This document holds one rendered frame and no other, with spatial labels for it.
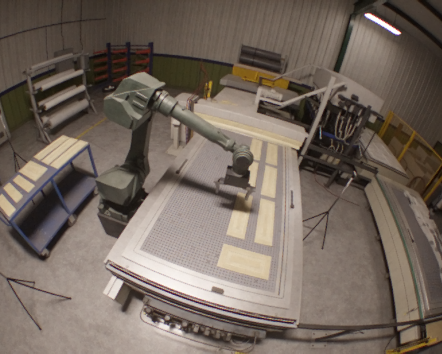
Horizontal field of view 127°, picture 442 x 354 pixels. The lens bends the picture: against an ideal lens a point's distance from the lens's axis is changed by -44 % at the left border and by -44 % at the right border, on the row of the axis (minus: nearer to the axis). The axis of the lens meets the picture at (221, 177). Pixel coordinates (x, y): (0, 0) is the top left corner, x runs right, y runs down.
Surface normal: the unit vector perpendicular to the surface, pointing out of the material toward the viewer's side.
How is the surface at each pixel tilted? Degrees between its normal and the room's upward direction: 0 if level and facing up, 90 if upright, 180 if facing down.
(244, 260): 0
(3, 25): 90
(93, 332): 0
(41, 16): 90
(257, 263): 0
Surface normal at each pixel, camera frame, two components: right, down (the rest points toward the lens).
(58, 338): 0.16, -0.74
